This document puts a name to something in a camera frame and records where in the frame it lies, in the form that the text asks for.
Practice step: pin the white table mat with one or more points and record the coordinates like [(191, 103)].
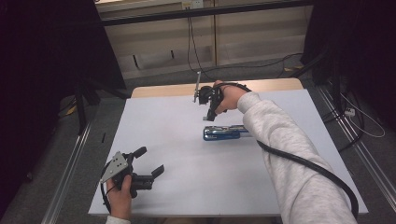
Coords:
[(199, 174)]

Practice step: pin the white wall socket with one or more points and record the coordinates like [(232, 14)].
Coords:
[(193, 4)]

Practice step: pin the person's right hand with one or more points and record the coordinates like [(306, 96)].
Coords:
[(229, 98)]

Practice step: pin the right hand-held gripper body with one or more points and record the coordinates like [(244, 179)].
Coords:
[(206, 94)]

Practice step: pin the white power strip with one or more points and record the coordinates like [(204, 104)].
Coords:
[(350, 112)]

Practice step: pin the wooden table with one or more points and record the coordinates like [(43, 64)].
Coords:
[(174, 90)]

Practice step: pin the black tripod stand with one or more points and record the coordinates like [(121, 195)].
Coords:
[(83, 102)]

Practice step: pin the black metal crossbar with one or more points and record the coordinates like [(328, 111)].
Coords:
[(199, 13)]

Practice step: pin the blue stapler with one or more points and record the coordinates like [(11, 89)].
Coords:
[(221, 132)]

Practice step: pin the black curtain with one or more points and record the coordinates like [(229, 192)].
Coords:
[(43, 93), (358, 49)]

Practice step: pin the aluminium floor rail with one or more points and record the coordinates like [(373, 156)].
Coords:
[(358, 146), (67, 174)]

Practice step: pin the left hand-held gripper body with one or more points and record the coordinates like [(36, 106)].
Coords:
[(117, 165)]

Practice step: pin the person's left hand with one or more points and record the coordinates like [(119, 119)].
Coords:
[(120, 199)]

